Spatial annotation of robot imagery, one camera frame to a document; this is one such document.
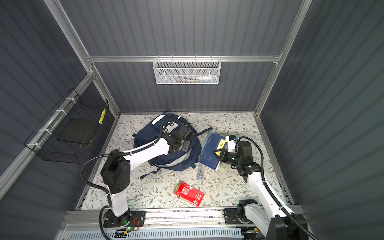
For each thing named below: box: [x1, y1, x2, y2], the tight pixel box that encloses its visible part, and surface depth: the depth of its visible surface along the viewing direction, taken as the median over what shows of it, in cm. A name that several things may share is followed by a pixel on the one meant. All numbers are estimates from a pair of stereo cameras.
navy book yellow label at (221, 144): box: [215, 138, 226, 156], surface depth 80 cm
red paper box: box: [173, 180, 205, 208], surface depth 82 cm
